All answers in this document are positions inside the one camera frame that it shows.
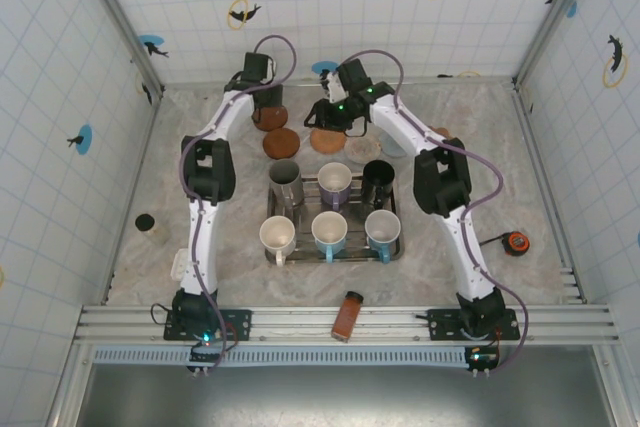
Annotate small dolphin yellow ring sticker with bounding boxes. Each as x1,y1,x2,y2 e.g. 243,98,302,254
227,0,262,31

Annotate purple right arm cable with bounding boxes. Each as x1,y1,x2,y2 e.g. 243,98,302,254
344,48,530,376

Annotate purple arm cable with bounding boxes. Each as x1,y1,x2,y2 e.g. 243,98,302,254
179,35,300,374
344,48,530,376

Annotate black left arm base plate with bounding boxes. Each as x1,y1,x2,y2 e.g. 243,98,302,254
163,307,253,343

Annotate white slotted cable duct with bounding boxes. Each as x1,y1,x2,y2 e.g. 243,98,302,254
92,345,471,366

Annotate upright dolphin yellow ring sticker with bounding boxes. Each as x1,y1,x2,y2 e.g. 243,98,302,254
602,34,630,89

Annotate black fish yellow ring sticker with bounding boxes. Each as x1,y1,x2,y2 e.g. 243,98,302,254
134,71,154,106

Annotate fish blue oval sticker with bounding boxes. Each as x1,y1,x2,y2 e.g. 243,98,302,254
67,124,94,156

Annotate orange black tape measure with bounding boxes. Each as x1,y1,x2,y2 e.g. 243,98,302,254
502,230,530,257

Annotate aluminium back rail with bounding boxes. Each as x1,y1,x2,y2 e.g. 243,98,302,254
160,75,516,91

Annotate blue floral mug white inside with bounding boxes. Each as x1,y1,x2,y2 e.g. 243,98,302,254
364,209,401,264

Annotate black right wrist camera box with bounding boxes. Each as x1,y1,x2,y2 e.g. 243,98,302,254
319,59,374,103

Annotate dark wooden coaster white marks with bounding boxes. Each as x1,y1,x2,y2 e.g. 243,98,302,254
252,106,290,133

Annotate seal blue circle sticker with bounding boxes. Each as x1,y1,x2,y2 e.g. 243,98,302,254
311,60,341,82

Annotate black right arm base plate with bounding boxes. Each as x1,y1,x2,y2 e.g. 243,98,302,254
415,307,521,343

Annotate plain brown wooden coaster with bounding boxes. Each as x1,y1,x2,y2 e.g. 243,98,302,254
263,127,301,159

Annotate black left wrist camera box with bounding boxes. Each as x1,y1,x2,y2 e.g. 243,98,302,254
242,51,279,86

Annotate white square clock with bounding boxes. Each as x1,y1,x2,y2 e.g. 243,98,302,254
169,249,189,281

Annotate aluminium front rail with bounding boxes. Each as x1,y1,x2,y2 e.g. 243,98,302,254
74,302,619,347

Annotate light brown cork coaster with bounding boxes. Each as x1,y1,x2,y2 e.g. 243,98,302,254
309,126,347,154

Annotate aluminium frame post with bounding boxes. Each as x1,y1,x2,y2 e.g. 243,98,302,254
72,0,166,101
512,0,599,91

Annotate spice jar black lid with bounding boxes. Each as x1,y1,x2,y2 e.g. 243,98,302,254
331,290,365,343

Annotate black mug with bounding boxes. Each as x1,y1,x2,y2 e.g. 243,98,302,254
362,159,397,211

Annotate shark blue circle sticker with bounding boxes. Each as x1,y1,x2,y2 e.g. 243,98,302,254
138,34,170,59

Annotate small jar black lid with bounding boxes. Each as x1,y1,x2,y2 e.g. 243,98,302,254
134,214,169,247

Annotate tall grey mug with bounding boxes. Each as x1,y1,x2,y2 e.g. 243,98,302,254
268,159,305,216

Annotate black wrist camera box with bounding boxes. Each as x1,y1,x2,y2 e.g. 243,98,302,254
242,51,279,86
319,59,374,103

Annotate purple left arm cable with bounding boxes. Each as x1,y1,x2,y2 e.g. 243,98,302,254
179,35,300,374

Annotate purple mug white inside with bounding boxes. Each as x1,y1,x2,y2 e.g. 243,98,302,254
316,162,354,211

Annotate aluminium side rail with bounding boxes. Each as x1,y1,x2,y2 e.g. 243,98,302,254
512,84,586,304
102,94,164,306

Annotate stainless steel tray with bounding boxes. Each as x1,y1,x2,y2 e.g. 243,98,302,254
264,174,404,266

